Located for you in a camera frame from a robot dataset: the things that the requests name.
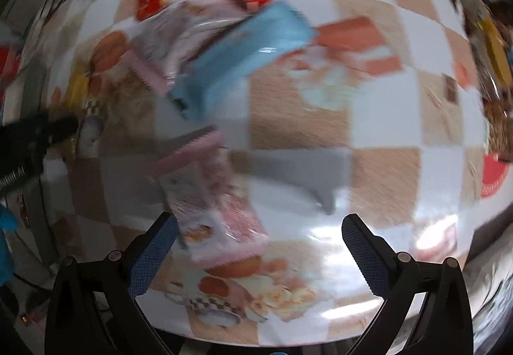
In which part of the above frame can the blue cloth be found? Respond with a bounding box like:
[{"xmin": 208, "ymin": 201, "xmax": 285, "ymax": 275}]
[{"xmin": 0, "ymin": 203, "xmax": 19, "ymax": 287}]

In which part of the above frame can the pile of assorted snack packets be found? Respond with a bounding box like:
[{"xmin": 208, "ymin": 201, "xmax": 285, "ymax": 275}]
[{"xmin": 439, "ymin": 0, "xmax": 513, "ymax": 157}]

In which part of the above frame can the white pink snack packet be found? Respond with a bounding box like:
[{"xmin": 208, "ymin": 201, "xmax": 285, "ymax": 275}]
[{"xmin": 127, "ymin": 0, "xmax": 249, "ymax": 96}]

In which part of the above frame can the red round tray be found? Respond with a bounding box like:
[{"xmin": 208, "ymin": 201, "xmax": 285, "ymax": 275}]
[{"xmin": 480, "ymin": 154, "xmax": 513, "ymax": 199}]

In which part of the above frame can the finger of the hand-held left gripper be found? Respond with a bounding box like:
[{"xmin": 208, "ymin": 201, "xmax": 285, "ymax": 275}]
[{"xmin": 38, "ymin": 114, "xmax": 81, "ymax": 147}]

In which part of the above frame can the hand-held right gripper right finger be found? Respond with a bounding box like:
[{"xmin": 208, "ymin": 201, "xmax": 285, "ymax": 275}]
[{"xmin": 341, "ymin": 213, "xmax": 475, "ymax": 355}]

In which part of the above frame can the light blue snack packet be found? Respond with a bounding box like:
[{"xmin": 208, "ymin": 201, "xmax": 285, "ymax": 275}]
[{"xmin": 167, "ymin": 1, "xmax": 317, "ymax": 120}]

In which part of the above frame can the white patterned bedding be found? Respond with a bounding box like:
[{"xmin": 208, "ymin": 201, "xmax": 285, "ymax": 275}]
[{"xmin": 465, "ymin": 251, "xmax": 513, "ymax": 355}]

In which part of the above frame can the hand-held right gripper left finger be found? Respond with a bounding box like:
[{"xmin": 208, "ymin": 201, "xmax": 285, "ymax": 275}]
[{"xmin": 45, "ymin": 213, "xmax": 179, "ymax": 355}]

